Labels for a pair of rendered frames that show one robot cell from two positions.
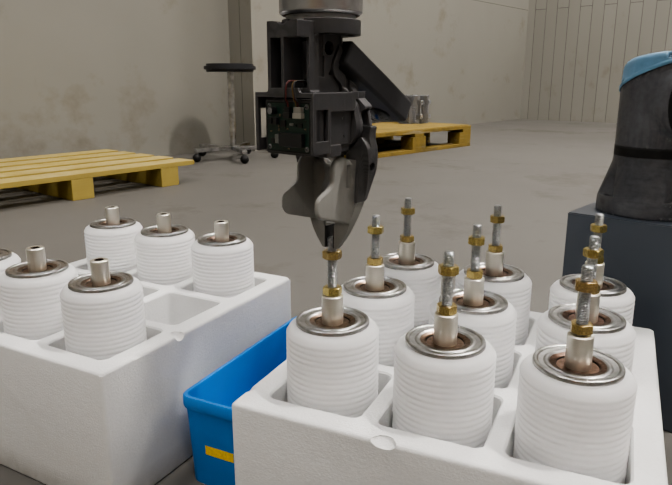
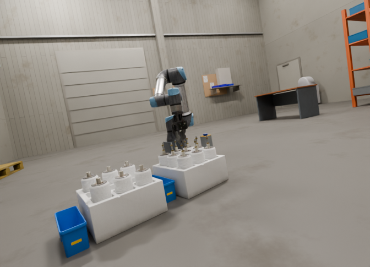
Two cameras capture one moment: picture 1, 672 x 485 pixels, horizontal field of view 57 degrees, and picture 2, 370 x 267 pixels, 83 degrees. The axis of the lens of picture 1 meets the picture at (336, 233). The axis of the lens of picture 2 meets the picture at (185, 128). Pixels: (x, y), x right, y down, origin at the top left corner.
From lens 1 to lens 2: 1.22 m
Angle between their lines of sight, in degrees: 63
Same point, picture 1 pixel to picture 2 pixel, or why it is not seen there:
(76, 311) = (147, 174)
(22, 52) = not seen: outside the picture
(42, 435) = (147, 206)
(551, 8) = (16, 118)
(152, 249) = (114, 174)
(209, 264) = (132, 169)
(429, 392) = (202, 156)
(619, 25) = (47, 120)
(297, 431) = (193, 169)
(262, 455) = (189, 176)
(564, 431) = (213, 153)
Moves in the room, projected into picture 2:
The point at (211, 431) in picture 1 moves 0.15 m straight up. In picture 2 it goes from (167, 189) to (163, 165)
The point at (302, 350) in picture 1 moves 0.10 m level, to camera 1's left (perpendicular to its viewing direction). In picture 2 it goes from (187, 158) to (180, 163)
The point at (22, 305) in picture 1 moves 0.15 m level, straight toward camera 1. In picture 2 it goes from (129, 181) to (158, 176)
